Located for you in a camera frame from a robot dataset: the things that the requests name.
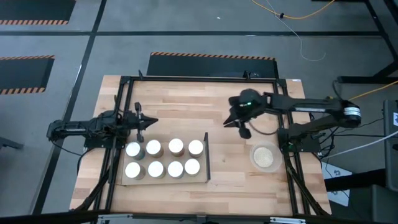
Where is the clear plastic bowl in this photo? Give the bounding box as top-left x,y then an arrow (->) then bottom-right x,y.
249,139 -> 284,174

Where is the black desk base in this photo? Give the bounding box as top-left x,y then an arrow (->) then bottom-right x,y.
310,0 -> 398,85

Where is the yellow cable with plug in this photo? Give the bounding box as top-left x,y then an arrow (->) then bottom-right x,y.
348,80 -> 398,101

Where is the silver lidded tin can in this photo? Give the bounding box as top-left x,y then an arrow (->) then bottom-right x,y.
124,161 -> 146,180

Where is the black floor beam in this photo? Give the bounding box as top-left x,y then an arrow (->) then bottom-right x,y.
325,169 -> 386,192

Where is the thin white cable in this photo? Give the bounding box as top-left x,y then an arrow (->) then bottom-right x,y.
266,0 -> 326,62

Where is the grey equipment cabinet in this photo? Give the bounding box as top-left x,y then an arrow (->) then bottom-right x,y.
384,99 -> 398,192

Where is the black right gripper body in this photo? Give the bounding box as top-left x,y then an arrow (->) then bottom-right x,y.
228,89 -> 267,140

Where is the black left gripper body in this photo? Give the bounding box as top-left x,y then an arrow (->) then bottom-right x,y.
124,101 -> 144,143

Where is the Tomatoes labelled blue can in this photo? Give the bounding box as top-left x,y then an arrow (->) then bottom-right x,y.
167,161 -> 185,180

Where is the black mat hazard striped edge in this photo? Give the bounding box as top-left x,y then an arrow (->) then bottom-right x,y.
0,0 -> 76,26
146,52 -> 279,78
0,55 -> 55,96

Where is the thick grey cable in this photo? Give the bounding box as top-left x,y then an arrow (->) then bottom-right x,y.
322,130 -> 398,160

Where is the white floor sign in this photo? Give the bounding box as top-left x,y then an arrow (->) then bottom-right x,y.
320,161 -> 352,208

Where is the blue labelled tin can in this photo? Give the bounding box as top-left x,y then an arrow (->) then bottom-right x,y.
125,141 -> 146,161

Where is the black aluminium table frame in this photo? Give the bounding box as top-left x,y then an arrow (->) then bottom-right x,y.
70,70 -> 332,218

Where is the orange red labelled can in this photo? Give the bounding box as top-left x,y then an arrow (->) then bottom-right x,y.
167,138 -> 185,157

